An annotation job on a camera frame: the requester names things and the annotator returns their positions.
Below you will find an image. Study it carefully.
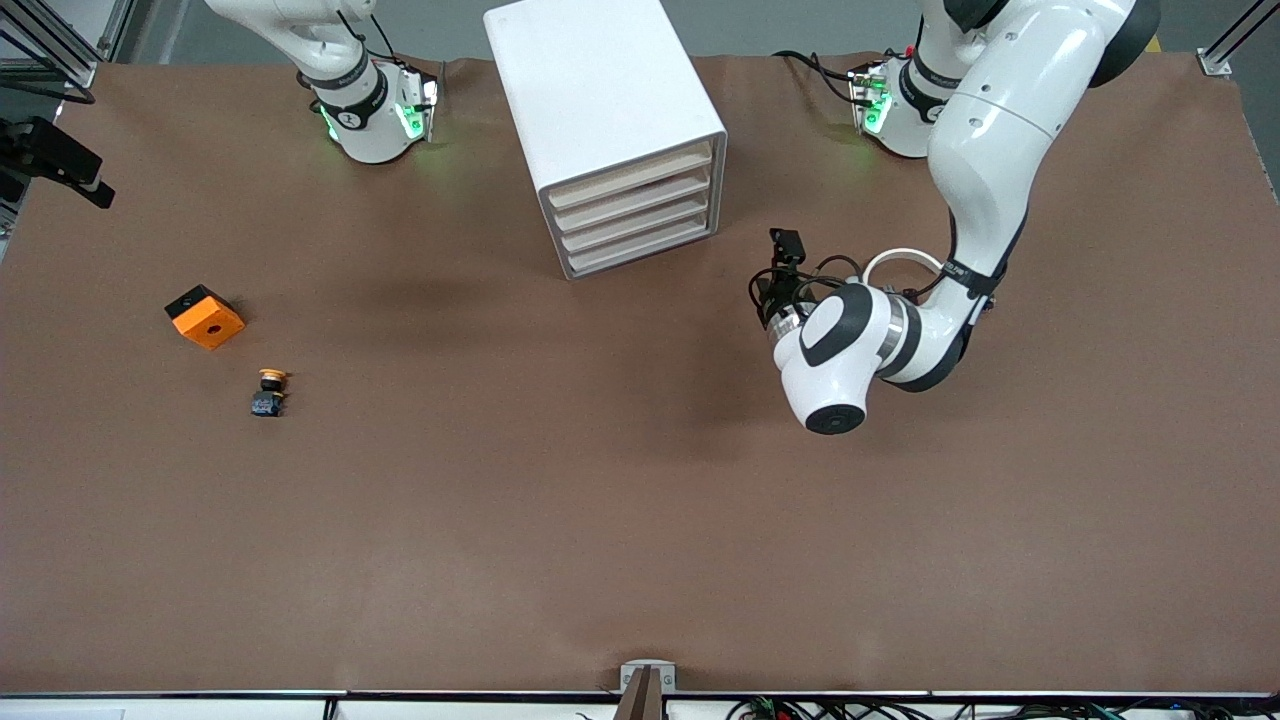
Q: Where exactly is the black arm base cable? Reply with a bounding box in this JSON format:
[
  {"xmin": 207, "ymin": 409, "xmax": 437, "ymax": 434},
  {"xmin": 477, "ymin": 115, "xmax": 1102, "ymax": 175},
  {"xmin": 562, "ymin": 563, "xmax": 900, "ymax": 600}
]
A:
[{"xmin": 773, "ymin": 48, "xmax": 861, "ymax": 106}]

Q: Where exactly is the grey metal edge bracket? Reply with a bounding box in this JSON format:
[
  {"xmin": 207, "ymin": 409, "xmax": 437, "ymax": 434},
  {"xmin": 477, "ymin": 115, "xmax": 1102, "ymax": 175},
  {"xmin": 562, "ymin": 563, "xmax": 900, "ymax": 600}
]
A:
[{"xmin": 620, "ymin": 660, "xmax": 677, "ymax": 720}]

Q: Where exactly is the yellow push button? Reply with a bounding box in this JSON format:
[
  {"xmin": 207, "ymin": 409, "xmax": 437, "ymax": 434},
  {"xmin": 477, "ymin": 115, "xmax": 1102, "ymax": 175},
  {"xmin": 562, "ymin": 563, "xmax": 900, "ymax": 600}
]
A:
[{"xmin": 250, "ymin": 368, "xmax": 291, "ymax": 419}]

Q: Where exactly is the white curved plastic bracket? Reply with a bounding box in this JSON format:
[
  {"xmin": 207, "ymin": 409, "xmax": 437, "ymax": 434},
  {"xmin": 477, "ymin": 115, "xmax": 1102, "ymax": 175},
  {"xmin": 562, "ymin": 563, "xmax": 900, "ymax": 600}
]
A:
[{"xmin": 862, "ymin": 248, "xmax": 946, "ymax": 291}]

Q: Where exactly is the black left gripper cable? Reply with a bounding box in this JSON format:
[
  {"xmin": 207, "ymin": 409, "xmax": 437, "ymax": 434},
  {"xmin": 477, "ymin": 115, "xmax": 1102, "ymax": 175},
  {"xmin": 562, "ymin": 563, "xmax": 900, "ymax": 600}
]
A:
[{"xmin": 748, "ymin": 255, "xmax": 863, "ymax": 321}]

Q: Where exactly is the orange and black box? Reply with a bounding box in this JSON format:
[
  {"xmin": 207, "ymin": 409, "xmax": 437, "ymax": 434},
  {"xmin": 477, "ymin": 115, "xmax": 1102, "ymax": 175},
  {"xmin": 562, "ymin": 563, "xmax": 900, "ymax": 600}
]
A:
[{"xmin": 165, "ymin": 284, "xmax": 246, "ymax": 351}]

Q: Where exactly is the aluminium frame profile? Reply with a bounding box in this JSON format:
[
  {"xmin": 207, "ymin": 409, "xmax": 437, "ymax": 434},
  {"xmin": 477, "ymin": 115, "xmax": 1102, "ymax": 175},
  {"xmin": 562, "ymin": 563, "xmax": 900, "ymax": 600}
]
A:
[
  {"xmin": 1198, "ymin": 0, "xmax": 1280, "ymax": 78},
  {"xmin": 0, "ymin": 0, "xmax": 138, "ymax": 106}
]

